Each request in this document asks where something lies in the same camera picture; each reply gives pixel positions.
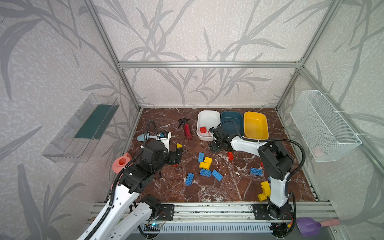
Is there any small red square brick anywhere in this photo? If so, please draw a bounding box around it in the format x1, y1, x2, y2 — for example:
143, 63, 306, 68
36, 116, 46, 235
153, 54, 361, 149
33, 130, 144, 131
200, 127, 207, 134

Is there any yellow square brick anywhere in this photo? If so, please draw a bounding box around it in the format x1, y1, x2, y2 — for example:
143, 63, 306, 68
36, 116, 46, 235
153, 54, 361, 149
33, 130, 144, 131
204, 157, 212, 166

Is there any yellow curved brick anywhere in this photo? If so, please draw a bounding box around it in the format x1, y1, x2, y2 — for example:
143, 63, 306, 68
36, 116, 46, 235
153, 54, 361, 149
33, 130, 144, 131
199, 162, 211, 171

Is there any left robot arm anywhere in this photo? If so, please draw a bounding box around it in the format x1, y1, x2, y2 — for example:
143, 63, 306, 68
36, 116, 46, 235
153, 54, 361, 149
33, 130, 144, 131
79, 129, 183, 240

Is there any blue brick by right arm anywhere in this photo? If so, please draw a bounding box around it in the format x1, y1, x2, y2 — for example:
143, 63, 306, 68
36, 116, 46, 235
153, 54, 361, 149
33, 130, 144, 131
251, 168, 263, 176

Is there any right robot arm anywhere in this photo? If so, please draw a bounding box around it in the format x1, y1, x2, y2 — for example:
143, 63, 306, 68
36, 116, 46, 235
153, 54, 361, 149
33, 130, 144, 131
209, 123, 306, 220

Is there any teal plastic bin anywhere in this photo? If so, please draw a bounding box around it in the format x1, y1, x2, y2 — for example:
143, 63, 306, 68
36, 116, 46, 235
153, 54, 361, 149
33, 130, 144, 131
221, 111, 245, 136

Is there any teal toy scraper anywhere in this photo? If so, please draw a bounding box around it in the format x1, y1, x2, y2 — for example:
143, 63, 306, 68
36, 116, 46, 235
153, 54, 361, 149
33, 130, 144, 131
137, 134, 158, 142

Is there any white plastic bin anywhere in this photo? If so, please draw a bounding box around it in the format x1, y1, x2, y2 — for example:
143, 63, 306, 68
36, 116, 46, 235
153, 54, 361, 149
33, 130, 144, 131
197, 110, 221, 141

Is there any blue brick upright centre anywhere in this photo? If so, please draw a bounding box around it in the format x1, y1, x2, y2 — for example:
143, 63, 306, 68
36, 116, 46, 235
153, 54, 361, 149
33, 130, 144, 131
198, 153, 205, 163

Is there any blue brick centre right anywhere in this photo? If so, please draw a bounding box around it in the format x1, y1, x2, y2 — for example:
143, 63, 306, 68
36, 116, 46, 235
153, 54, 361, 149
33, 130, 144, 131
212, 170, 223, 182

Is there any blue brick centre low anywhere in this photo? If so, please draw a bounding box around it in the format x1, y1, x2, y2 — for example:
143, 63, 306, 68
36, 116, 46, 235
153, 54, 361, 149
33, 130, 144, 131
200, 169, 212, 178

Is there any yellow plastic bin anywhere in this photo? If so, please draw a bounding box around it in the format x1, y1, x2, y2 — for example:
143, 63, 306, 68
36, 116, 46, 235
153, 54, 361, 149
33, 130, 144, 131
244, 112, 269, 140

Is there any pink watering can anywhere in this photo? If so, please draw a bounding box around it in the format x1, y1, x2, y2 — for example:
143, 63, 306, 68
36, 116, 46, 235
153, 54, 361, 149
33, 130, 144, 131
112, 153, 132, 174

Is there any blue brick lower left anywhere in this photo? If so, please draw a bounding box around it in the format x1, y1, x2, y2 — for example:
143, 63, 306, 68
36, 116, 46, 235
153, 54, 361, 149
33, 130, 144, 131
185, 173, 194, 186

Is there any yellow tall brick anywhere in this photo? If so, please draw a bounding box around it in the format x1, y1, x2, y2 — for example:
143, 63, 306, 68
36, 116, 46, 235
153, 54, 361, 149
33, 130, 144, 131
261, 181, 271, 198

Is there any yellow small brick front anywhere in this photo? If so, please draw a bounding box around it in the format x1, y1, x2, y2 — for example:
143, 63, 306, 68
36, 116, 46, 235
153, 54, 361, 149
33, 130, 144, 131
258, 193, 268, 202

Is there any purple toy shovel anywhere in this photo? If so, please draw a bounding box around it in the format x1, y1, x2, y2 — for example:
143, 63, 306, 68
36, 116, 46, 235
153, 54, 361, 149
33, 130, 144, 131
297, 218, 341, 237

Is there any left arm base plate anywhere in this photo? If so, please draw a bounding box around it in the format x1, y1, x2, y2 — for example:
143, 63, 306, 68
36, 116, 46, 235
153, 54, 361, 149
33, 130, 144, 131
149, 204, 175, 221

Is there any aluminium front rail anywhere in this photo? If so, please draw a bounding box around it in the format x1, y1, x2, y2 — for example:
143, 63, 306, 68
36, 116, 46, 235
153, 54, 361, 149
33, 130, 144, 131
80, 201, 346, 240

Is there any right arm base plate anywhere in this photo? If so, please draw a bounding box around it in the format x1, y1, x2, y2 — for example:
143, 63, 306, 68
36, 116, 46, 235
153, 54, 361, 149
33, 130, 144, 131
251, 203, 294, 221

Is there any clear acrylic wall shelf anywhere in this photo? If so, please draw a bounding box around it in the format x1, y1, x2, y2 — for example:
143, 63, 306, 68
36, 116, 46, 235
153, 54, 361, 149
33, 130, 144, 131
42, 94, 120, 163

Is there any white wire basket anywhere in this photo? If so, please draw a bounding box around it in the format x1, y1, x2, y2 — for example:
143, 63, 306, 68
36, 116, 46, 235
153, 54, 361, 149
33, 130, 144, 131
290, 90, 362, 163

